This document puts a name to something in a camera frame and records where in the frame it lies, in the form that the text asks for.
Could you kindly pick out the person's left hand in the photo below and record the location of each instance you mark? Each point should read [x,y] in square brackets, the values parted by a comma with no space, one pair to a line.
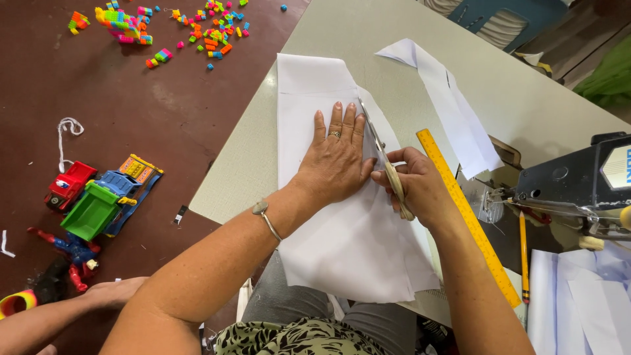
[335,167]

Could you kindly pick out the person's right hand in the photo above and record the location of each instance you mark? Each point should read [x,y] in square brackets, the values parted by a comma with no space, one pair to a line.
[424,192]

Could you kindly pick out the metal scissors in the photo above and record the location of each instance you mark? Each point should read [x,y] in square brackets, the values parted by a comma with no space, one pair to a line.
[379,145]

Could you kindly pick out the large white fabric piece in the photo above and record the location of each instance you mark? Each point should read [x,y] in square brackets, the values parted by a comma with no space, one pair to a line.
[315,79]

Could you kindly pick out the yellow ruler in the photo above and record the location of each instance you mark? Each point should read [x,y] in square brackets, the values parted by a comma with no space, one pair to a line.
[468,217]

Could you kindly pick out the long white fabric strip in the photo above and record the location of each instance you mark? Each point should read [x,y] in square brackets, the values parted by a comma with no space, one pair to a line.
[453,113]

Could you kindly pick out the yellow pencil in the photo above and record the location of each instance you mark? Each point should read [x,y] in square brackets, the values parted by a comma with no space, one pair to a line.
[524,256]

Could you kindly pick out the black sewing machine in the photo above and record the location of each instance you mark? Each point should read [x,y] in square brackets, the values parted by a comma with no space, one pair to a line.
[567,185]

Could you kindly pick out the person's grey trousers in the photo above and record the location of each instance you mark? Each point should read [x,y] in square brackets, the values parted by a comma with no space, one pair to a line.
[281,300]

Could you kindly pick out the small black tag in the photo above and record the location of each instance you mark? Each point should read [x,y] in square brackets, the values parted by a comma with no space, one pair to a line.
[180,214]

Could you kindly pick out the person's patterned shirt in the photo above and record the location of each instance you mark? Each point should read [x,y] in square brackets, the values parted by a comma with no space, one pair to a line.
[296,338]

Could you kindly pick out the pile of white fabric pieces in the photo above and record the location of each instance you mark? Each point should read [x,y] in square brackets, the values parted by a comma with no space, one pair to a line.
[586,300]

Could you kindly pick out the blue chair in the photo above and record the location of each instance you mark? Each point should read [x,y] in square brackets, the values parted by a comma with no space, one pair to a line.
[532,15]

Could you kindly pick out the green cloth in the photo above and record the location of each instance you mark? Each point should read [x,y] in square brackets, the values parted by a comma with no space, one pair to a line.
[609,79]

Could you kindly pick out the green and blue toy truck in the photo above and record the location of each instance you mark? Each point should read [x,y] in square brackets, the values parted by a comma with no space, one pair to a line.
[98,207]

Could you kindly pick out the heap of colourful building blocks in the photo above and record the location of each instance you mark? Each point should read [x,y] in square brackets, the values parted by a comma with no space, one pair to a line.
[128,24]

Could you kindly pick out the red toy truck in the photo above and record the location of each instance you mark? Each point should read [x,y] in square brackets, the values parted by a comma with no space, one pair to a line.
[69,186]

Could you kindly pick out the red and blue action figure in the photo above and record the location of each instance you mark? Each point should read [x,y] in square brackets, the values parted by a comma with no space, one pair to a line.
[76,254]

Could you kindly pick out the black toy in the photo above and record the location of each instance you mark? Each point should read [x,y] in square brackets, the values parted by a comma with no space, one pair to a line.
[52,283]

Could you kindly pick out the white fabric scrap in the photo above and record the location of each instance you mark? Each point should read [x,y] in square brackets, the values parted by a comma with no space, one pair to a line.
[5,246]

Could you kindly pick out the rainbow spring toy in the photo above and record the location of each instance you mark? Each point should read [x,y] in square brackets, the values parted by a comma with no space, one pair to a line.
[17,300]

